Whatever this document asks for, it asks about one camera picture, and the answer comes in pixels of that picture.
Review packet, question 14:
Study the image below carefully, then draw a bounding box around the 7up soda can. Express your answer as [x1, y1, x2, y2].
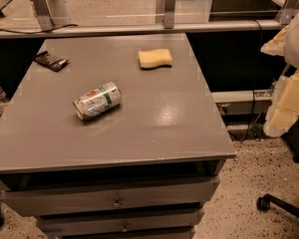
[73, 82, 122, 120]

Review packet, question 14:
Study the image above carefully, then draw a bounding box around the yellow sponge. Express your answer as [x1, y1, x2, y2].
[139, 49, 172, 69]

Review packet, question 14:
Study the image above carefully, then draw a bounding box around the metal railing frame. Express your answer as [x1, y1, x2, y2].
[0, 0, 299, 38]

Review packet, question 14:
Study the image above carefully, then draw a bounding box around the black cable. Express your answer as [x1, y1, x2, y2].
[0, 23, 79, 35]

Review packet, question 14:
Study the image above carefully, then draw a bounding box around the black office chair base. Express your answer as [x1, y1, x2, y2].
[256, 194, 299, 218]

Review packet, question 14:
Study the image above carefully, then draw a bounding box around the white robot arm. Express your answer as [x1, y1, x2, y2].
[260, 12, 299, 137]

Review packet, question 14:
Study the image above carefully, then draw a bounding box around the top drawer with knob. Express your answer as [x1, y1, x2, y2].
[1, 176, 219, 216]

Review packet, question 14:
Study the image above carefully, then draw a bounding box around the grey drawer cabinet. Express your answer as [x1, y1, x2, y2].
[0, 34, 235, 239]

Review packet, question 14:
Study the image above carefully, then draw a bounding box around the drawer with knob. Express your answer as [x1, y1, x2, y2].
[38, 206, 203, 237]
[1, 176, 219, 216]

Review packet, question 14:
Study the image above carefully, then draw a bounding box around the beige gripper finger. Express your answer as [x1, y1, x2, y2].
[263, 70, 299, 137]
[260, 27, 288, 57]

